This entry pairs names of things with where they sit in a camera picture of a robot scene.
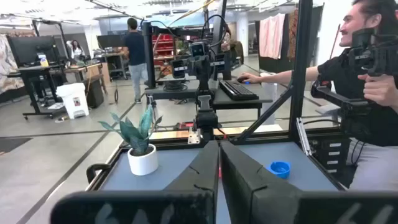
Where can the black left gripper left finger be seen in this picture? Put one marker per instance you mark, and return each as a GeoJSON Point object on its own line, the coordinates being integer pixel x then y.
{"type": "Point", "coordinates": [199, 180]}

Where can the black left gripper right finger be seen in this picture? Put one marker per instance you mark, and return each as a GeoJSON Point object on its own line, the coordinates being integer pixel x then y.
{"type": "Point", "coordinates": [242, 186]}

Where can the blue measuring cup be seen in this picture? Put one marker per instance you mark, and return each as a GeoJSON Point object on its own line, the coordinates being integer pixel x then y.
{"type": "Point", "coordinates": [280, 170]}

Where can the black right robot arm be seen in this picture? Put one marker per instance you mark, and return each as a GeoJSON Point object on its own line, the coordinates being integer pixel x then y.
{"type": "Point", "coordinates": [205, 119]}

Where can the red storage shelf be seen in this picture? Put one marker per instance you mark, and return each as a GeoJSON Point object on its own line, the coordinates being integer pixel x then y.
{"type": "Point", "coordinates": [163, 46]}

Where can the black workstation desk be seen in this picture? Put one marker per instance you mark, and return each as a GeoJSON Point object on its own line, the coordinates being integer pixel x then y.
{"type": "Point", "coordinates": [224, 104]}

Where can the black keyboard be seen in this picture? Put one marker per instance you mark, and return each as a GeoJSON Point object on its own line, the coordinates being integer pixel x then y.
{"type": "Point", "coordinates": [237, 90]}

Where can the green plant in white pot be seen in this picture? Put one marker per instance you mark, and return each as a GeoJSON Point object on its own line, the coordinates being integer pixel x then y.
{"type": "Point", "coordinates": [143, 161]}

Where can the person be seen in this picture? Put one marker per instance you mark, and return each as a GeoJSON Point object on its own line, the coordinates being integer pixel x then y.
{"type": "Point", "coordinates": [339, 71]}
{"type": "Point", "coordinates": [76, 49]}
{"type": "Point", "coordinates": [135, 49]}

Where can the pink hanging towel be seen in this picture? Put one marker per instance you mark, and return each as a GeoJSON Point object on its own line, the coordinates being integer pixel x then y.
{"type": "Point", "coordinates": [272, 35]}

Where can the black drawer unit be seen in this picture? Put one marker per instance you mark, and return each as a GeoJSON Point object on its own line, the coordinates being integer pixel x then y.
{"type": "Point", "coordinates": [332, 155]}

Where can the brown patterned hanging cloth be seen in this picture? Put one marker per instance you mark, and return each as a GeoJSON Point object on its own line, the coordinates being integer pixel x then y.
{"type": "Point", "coordinates": [293, 34]}

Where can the wooden workbench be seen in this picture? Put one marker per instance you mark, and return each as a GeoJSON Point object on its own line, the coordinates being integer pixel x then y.
{"type": "Point", "coordinates": [90, 68]}

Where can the white plastic bin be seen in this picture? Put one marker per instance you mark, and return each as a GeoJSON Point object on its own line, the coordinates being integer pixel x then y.
{"type": "Point", "coordinates": [73, 99]}

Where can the yellow bottle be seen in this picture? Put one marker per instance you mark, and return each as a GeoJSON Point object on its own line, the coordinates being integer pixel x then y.
{"type": "Point", "coordinates": [43, 60]}

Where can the black rolling desk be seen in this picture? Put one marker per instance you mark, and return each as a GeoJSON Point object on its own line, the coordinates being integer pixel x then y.
{"type": "Point", "coordinates": [31, 70]}

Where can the black monitor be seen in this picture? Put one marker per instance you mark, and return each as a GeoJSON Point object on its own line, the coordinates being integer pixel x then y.
{"type": "Point", "coordinates": [31, 49]}

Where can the floral patterned cloth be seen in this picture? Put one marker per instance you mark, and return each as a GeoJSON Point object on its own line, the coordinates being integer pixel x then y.
{"type": "Point", "coordinates": [7, 65]}

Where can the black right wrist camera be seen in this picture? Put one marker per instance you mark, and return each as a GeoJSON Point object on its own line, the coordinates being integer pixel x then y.
{"type": "Point", "coordinates": [199, 49]}

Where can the black aluminium rig frame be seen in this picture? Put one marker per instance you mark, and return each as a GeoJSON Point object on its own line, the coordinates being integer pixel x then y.
{"type": "Point", "coordinates": [300, 77]}

